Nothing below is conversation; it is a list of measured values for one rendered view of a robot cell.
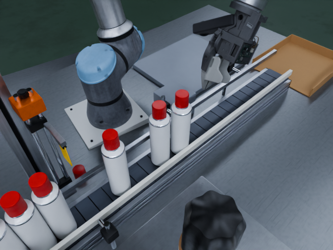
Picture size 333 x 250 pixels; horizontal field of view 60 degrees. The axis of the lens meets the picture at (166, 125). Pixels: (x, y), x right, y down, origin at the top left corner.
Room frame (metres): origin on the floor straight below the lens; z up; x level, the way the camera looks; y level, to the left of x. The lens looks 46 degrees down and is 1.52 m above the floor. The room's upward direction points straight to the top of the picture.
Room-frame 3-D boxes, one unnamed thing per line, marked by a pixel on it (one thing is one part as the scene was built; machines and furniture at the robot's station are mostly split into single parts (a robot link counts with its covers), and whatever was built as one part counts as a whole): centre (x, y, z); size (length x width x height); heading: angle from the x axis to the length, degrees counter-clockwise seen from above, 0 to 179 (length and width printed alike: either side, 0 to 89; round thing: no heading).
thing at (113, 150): (0.40, 0.12, 0.98); 0.05 x 0.05 x 0.20
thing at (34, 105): (0.36, 0.22, 1.05); 0.10 x 0.04 x 0.33; 43
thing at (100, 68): (0.72, 0.20, 1.01); 0.13 x 0.12 x 0.14; 157
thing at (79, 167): (0.47, 0.24, 0.85); 0.03 x 0.03 x 0.03
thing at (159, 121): (0.49, 0.02, 0.98); 0.05 x 0.05 x 0.20
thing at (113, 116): (0.71, 0.19, 0.89); 0.15 x 0.15 x 0.10
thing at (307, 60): (1.01, -0.55, 0.85); 0.30 x 0.26 x 0.04; 133
